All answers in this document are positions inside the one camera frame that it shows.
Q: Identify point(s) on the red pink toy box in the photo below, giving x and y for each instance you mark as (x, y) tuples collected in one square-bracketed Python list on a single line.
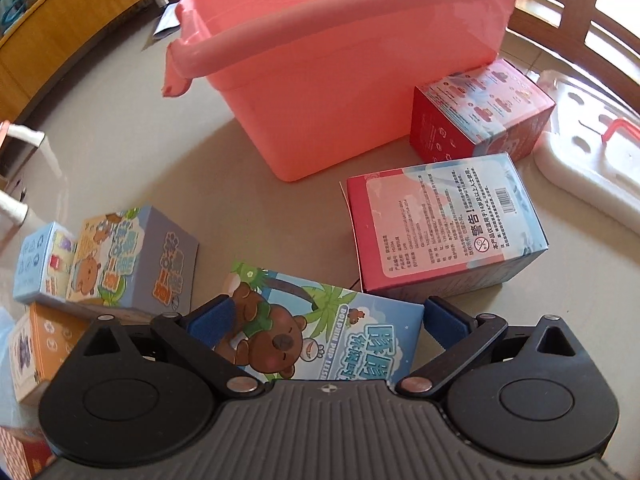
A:
[(492, 109)]

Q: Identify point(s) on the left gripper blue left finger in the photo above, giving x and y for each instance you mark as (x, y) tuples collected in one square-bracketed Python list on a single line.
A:
[(189, 342)]

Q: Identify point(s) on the bear palm tree box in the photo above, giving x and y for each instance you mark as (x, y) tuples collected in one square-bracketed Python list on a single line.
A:
[(283, 327)]

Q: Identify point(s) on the pink white kids easel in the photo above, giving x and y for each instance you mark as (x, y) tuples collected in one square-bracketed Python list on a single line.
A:
[(14, 210)]

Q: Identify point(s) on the blue purple bear box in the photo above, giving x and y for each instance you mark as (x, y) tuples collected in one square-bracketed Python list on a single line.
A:
[(134, 263)]

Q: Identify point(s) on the wooden table frame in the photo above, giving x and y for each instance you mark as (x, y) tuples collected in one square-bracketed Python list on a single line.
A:
[(599, 36)]

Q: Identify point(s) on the pink blue label box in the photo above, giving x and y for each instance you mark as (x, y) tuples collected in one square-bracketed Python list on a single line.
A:
[(442, 229)]

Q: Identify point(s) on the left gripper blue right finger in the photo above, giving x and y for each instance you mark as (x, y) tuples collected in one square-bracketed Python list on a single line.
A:
[(466, 341)]

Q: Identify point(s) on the white bin lid pink handle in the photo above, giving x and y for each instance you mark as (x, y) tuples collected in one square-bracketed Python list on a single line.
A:
[(590, 148)]

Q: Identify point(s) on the light blue icon box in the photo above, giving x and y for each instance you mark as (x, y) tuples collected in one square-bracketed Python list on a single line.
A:
[(43, 266)]

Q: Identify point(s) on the red checkered box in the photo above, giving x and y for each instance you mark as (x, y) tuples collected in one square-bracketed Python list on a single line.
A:
[(25, 452)]

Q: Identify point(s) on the wooden cabinet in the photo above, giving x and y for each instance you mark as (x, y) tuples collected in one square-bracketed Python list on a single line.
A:
[(43, 40)]

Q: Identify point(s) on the white envelope on floor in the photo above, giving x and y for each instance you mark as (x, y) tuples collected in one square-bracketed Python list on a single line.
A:
[(167, 24)]

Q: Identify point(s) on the pink plastic storage bin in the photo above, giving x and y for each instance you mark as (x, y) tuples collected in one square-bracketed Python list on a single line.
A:
[(317, 82)]

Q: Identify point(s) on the orange white toy box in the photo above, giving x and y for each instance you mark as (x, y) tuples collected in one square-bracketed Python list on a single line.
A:
[(39, 344)]

